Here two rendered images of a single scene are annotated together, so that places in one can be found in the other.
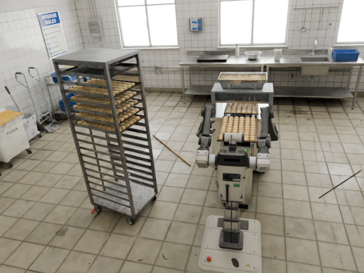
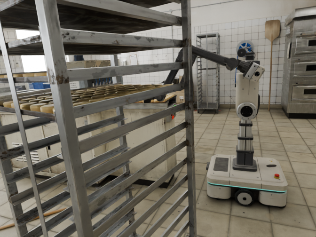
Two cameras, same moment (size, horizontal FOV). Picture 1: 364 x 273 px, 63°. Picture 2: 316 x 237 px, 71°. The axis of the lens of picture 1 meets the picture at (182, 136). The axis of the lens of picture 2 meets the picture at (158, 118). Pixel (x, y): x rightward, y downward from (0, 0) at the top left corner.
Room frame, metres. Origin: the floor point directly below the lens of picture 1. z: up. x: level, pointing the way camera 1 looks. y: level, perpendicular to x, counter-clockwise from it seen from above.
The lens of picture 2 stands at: (2.52, 1.59, 1.24)
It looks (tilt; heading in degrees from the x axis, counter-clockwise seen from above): 14 degrees down; 276
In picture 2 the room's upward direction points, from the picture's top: 4 degrees counter-clockwise
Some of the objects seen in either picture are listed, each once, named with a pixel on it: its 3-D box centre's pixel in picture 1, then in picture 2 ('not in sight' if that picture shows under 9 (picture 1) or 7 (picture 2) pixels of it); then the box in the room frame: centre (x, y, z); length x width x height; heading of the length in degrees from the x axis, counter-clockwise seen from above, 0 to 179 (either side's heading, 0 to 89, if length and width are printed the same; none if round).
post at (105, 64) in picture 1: (121, 150); (189, 122); (2.47, 0.59, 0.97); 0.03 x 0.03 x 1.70; 60
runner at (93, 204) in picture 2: (101, 151); (146, 167); (2.65, 0.84, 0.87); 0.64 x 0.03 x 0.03; 60
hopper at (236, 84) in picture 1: (242, 81); (91, 67); (3.43, -0.78, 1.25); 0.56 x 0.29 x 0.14; 75
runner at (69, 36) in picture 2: (92, 111); (135, 41); (2.65, 0.84, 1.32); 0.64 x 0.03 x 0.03; 60
